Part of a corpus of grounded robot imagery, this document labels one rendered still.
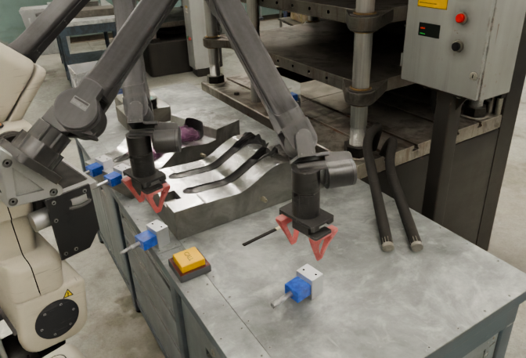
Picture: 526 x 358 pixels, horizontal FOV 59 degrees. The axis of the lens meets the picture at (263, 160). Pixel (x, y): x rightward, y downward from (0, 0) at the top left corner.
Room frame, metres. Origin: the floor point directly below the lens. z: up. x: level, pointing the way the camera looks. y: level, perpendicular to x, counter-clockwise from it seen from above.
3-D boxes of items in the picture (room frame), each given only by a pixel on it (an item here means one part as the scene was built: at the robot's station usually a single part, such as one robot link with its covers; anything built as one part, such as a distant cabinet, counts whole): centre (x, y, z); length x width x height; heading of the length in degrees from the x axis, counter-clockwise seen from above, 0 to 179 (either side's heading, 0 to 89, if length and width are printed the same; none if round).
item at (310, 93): (2.16, -0.32, 0.87); 0.50 x 0.27 x 0.17; 121
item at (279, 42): (2.23, -0.37, 0.96); 1.29 x 0.83 x 0.18; 31
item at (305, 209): (0.82, -0.08, 1.03); 0.10 x 0.07 x 0.07; 39
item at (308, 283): (0.79, -0.06, 0.83); 0.13 x 0.05 x 0.05; 130
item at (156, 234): (1.00, 0.32, 0.83); 0.13 x 0.05 x 0.05; 134
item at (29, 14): (7.15, 3.13, 0.49); 0.60 x 0.42 x 0.33; 111
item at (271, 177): (1.28, 0.09, 0.87); 0.50 x 0.26 x 0.14; 121
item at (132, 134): (1.03, 0.29, 1.10); 0.07 x 0.06 x 0.07; 92
